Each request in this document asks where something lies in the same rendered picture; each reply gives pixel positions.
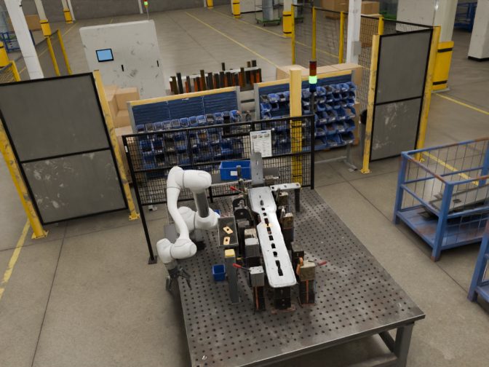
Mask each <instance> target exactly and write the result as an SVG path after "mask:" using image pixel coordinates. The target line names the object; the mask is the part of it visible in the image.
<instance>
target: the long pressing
mask: <svg viewBox="0 0 489 367"><path fill-rule="evenodd" d="M247 193H248V197H249V201H250V207H251V211H252V212H254V213H257V214H259V215H260V218H261V222H260V223H259V225H257V231H258V237H259V241H260V244H261V250H262V254H263V260H264V264H265V268H266V274H267V277H268V281H269V285H270V286H271V287H272V288H280V287H286V286H292V285H295V284H296V283H297V281H296V278H295V274H294V271H293V267H292V264H291V262H290V258H289V255H288V252H287V249H286V246H285V241H284V239H283V236H282V233H281V229H280V227H279V223H278V220H277V216H276V213H275V212H276V210H277V207H276V204H275V201H274V198H273V195H272V193H271V189H270V187H267V186H264V187H258V188H251V189H248V190H247ZM259 195H260V196H261V198H260V196H259ZM261 200H263V203H264V205H261ZM261 208H265V210H262V209H261ZM263 213H266V216H263ZM265 218H267V219H268V221H269V223H270V224H273V226H270V229H271V234H268V232H267V227H263V224H266V223H265V221H264V219H265ZM269 236H272V237H273V239H274V240H273V241H270V239H269ZM272 243H274V244H275V247H276V248H275V249H272V248H271V244H272ZM274 251H276V252H277V255H278V257H276V258H275V257H274V254H273V252H274ZM276 260H279V262H280V265H281V266H280V267H281V270H282V273H283V276H279V273H278V271H277V270H278V268H277V266H276V262H275V261H276Z"/></svg>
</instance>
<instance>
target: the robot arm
mask: <svg viewBox="0 0 489 367"><path fill-rule="evenodd" d="M210 185H211V175H210V174H209V173H207V172H204V171H201V170H183V169H182V168H180V167H173V168H172V169H171V171H170V173H169V175H168V178H167V205H168V209H169V212H170V215H171V216H172V218H173V219H174V221H175V227H176V229H175V230H176V238H175V241H176V242H175V244H172V243H170V241H169V240H167V239H163V240H160V241H158V243H157V244H156V247H157V251H158V254H159V257H160V259H161V260H162V261H163V264H164V266H165V268H166V269H167V271H168V272H169V275H170V276H168V277H166V288H165V290H166V291H169V292H170V294H172V297H173V298H175V295H174V293H173V291H172V289H171V288H172V284H173V281H174V280H175V279H177V278H178V277H179V276H181V277H184V278H186V282H187V283H188V286H189V288H191V285H190V280H189V279H190V277H191V276H190V275H189V274H188V273H187V272H185V271H184V269H183V268H180V270H179V269H178V263H177V261H176V259H186V258H189V257H191V256H193V255H194V254H195V253H196V245H195V244H194V243H193V242H192V241H191V240H195V239H196V236H195V229H198V230H212V229H216V228H218V219H217V218H220V216H219V215H218V214H217V213H215V212H214V211H212V209H211V208H209V205H208V201H207V195H206V191H205V189H206V188H208V187H209V186H210ZM182 188H188V189H189V190H191V191H192V192H193V195H194V200H195V203H196V208H197V212H194V211H192V210H191V209H190V208H187V207H181V208H179V209H177V201H178V196H179V194H180V189H182ZM180 271H182V272H183V273H185V274H186V275H187V276H188V277H186V276H184V275H181V274H180ZM170 277H171V279H170ZM169 279H170V284H169Z"/></svg>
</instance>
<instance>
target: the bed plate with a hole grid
mask: <svg viewBox="0 0 489 367"><path fill-rule="evenodd" d="M282 191H283V192H287V194H288V197H289V213H292V210H295V192H294V190H293V189H289V190H282ZM238 197H239V195H234V196H227V197H215V198H213V201H215V203H210V204H209V201H210V198H208V199H207V201H208V205H209V208H211V209H212V210H220V217H223V216H226V212H229V211H232V208H233V205H232V202H233V200H234V199H235V198H238ZM231 205H232V208H231ZM300 209H303V213H292V215H293V230H294V242H297V241H301V243H302V246H303V249H304V257H303V260H304V261H308V260H313V261H314V263H315V265H318V264H319V263H321V262H323V261H327V263H326V264H323V265H322V266H318V267H316V300H317V302H316V304H318V305H316V306H313V305H309V306H306V307H305V306H304V307H300V306H299V303H297V302H298V297H299V288H294V286H293V285H292V286H290V295H291V304H294V305H295V308H296V311H292V312H282V313H276V314H272V313H271V307H275V303H274V300H273V296H274V292H273V293H268V292H267V288H266V287H268V286H270V285H269V281H268V277H267V276H266V271H265V268H264V267H265V264H262V263H261V259H263V257H262V258H261V255H260V264H261V267H263V278H264V287H263V293H264V297H265V305H266V309H267V310H268V312H262V311H261V312H254V309H253V307H252V304H254V303H253V287H251V288H250V287H249V286H248V285H247V270H245V269H242V268H236V271H237V275H238V281H237V285H238V292H239V296H240V301H241V304H235V305H231V302H230V292H229V286H228V275H227V269H226V262H225V258H224V256H225V248H219V239H218V228H216V229H212V230H200V232H201V234H202V239H203V243H204V250H199V251H196V253H195V254H194V255H193V256H191V257H189V258H186V259H176V261H177V263H178V269H179V270H180V268H183V269H184V271H185V272H187V273H188V274H189V275H190V276H191V277H190V279H189V280H190V285H191V288H189V286H188V283H187V282H186V278H184V277H181V276H179V277H178V285H179V290H180V298H181V303H182V308H183V315H184V320H185V325H186V334H187V339H188V346H189V352H190V356H191V365H192V367H254V366H259V365H262V364H264V363H269V362H272V361H275V360H279V359H283V358H287V357H290V356H293V355H297V354H301V353H303V352H308V351H311V350H315V349H318V348H321V347H326V346H329V345H331V344H336V343H339V342H344V341H346V340H350V339H354V338H357V337H360V336H364V335H368V334H372V333H375V332H378V331H382V330H385V329H388V328H393V327H395V326H399V325H403V324H406V323H411V322H413V321H417V320H421V319H424V318H425V315H426V314H425V313H424V312H423V311H422V310H421V309H420V307H419V306H418V305H417V304H416V303H415V302H414V301H413V300H412V299H411V298H410V297H409V296H408V294H407V293H406V292H405V291H404V290H403V288H402V287H401V286H400V285H399V284H398V283H397V282H396V280H395V279H393V277H392V276H391V275H390V274H389V273H388V272H387V271H386V269H385V268H384V267H383V266H382V265H381V264H380V263H379V261H378V260H377V259H376V258H375V256H373V255H372V253H371V252H370V251H369V250H368V249H367V248H366V247H365V246H364V244H363V243H362V242H360V240H359V239H358V238H357V236H356V235H354V233H353V232H352V230H350V228H348V227H347V225H346V224H345V223H344V222H343V221H342V220H341V218H340V217H339V216H338V215H337V214H336V213H335V211H334V210H333V209H332V208H331V207H330V206H329V205H328V204H327V203H326V202H325V201H324V199H323V198H322V197H321V196H320V195H319V193H318V192H317V191H316V190H315V189H312V190H311V189H310V186H309V187H302V189H300ZM218 264H224V265H225V280H223V281H217V282H215V280H214V276H213V274H212V266H213V265H218ZM314 300H315V280H314ZM316 300H315V301H316Z"/></svg>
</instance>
